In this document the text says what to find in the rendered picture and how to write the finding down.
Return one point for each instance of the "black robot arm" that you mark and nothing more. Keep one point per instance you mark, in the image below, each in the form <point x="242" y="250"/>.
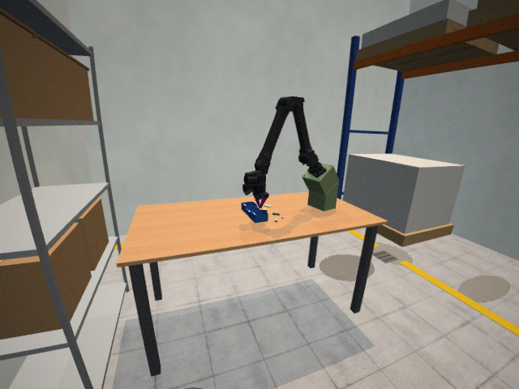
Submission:
<point x="306" y="156"/>

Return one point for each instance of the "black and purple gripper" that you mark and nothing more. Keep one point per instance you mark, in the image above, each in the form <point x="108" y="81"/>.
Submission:
<point x="263" y="197"/>

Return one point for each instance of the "blue rack of bins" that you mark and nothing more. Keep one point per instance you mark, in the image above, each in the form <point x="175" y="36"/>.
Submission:
<point x="257" y="215"/>

